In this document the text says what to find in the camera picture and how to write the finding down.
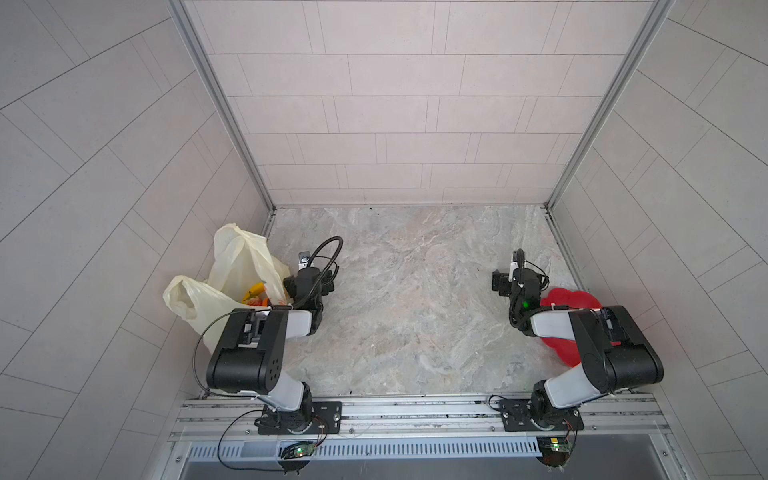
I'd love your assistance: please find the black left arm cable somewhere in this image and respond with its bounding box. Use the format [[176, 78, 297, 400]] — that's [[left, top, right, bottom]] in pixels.
[[191, 308, 265, 400]]

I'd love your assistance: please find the aluminium mounting rail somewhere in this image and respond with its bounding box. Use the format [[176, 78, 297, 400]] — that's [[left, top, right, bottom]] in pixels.
[[168, 393, 671, 441]]

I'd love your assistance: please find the green circuit board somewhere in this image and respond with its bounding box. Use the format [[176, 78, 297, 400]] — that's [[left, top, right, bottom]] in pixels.
[[537, 437, 572, 457], [279, 441, 317, 461]]

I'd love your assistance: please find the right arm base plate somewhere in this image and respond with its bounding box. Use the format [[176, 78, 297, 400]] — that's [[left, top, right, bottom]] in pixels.
[[496, 398, 584, 433]]

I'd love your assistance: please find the cream plastic shopping bag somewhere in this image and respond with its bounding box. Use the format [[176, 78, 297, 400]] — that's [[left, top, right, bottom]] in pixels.
[[163, 223, 291, 352]]

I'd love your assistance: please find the red flower-shaped plate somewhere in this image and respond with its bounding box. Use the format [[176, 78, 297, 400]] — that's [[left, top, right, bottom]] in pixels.
[[533, 288, 602, 367]]

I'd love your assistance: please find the perforated metal vent strip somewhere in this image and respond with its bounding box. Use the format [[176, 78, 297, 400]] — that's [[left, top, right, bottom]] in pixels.
[[189, 437, 542, 462]]

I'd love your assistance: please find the left green circuit board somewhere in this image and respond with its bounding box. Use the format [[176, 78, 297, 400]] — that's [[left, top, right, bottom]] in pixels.
[[279, 441, 317, 461]]

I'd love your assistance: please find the fake yellow banana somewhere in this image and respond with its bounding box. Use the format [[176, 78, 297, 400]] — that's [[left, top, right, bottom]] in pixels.
[[242, 282, 266, 303]]

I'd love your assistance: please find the right green circuit board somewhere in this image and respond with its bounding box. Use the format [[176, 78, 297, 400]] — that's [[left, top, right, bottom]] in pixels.
[[537, 437, 572, 457]]

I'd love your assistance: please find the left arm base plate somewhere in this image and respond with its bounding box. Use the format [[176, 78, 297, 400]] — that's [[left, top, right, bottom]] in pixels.
[[254, 401, 343, 436]]

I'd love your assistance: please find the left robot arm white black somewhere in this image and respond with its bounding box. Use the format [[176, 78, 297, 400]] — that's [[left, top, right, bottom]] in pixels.
[[206, 251, 339, 433]]

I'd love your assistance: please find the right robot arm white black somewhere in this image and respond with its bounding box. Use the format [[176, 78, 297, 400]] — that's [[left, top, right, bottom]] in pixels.
[[491, 249, 664, 430]]

